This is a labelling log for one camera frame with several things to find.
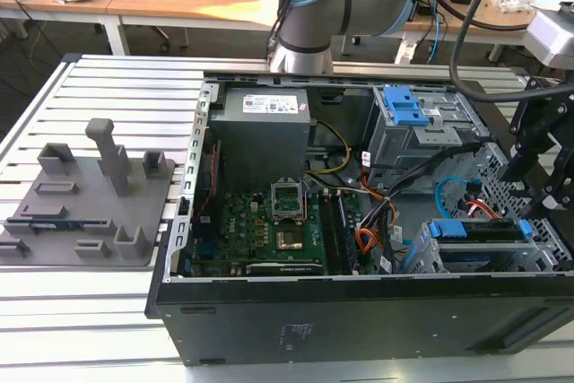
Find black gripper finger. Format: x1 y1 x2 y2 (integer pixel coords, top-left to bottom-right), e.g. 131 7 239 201
526 113 574 219
500 86 557 183

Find red disk wire black plug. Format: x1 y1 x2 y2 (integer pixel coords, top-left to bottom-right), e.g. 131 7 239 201
465 197 516 230

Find blue disk wire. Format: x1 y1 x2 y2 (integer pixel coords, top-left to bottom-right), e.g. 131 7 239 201
436 176 482 219

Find silver disk bay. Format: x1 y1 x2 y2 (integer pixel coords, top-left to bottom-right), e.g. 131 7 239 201
410 216 574 274

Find RAM stick in slot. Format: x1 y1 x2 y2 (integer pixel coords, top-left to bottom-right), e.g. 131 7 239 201
336 194 359 273

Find black RAM slot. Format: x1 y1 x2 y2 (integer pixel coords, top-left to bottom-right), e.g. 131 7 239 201
318 194 342 274

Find wooden desk white legs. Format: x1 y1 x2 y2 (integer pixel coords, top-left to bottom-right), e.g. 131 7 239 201
0 0 288 57
403 0 553 62

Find silver drive cage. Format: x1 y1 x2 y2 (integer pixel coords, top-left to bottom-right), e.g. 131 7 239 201
365 84 491 182

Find blue drive cage latch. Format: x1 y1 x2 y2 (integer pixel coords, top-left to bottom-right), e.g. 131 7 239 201
384 86 431 126

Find black open PC case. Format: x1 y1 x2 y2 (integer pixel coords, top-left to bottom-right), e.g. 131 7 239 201
143 69 574 367

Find metal socket cover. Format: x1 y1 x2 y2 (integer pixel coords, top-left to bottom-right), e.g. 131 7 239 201
270 180 304 222

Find CPU socket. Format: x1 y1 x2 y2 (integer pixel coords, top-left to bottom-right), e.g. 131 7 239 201
274 228 306 253

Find grey power supply unit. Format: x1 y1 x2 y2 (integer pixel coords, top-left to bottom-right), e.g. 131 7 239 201
206 86 313 185

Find black graphics card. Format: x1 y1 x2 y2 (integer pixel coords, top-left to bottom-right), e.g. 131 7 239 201
245 261 325 277

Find green motherboard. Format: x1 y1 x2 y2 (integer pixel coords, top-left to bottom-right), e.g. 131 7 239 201
190 187 373 277

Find grey parts rack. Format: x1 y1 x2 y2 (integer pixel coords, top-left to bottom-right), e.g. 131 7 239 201
0 118 177 267

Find RAM stick on rack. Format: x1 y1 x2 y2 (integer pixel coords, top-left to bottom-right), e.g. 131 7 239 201
4 220 109 231

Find black flat cable bundle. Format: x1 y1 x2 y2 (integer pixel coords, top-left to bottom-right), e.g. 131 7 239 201
358 140 481 274

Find hanging blue cable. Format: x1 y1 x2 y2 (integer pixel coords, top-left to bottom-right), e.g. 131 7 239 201
428 10 446 64

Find yellow power wire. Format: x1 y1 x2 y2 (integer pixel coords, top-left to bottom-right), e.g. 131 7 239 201
304 118 352 176

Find orange red wire bundle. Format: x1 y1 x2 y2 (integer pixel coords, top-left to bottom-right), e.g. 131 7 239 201
355 178 400 265

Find thin red wire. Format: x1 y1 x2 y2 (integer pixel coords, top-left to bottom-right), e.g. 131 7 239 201
198 139 224 219

